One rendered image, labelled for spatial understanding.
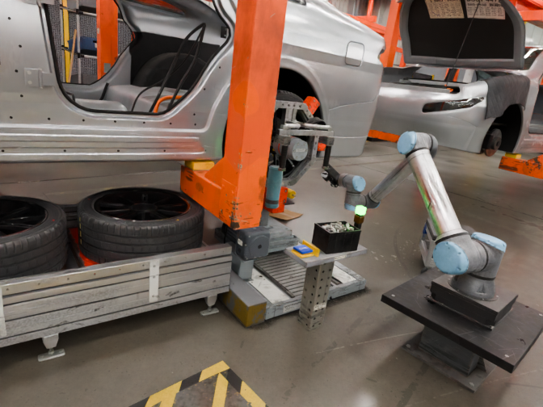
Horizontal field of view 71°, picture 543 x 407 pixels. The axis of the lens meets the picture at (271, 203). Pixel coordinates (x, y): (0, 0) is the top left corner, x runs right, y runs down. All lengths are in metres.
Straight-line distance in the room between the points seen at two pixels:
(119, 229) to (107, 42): 2.69
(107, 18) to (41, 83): 2.41
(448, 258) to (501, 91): 3.14
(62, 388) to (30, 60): 1.36
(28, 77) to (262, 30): 1.02
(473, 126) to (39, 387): 4.24
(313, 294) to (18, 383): 1.32
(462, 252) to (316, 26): 1.60
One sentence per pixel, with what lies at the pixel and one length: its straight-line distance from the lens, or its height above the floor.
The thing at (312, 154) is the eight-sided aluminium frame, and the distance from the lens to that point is 2.62.
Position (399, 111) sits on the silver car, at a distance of 4.74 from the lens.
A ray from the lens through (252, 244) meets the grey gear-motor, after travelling 2.18.
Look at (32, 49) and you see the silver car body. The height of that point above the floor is 1.23.
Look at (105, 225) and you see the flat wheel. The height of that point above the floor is 0.49.
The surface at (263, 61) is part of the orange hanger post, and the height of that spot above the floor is 1.31.
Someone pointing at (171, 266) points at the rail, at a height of 0.34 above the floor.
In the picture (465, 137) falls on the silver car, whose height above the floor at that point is 0.90.
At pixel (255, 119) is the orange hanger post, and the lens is 1.78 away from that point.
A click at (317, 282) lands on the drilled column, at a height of 0.29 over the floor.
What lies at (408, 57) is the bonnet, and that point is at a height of 1.75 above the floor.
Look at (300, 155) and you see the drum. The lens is 2.35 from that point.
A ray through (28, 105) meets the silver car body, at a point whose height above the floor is 1.00.
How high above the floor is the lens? 1.25
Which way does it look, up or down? 18 degrees down
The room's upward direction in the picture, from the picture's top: 7 degrees clockwise
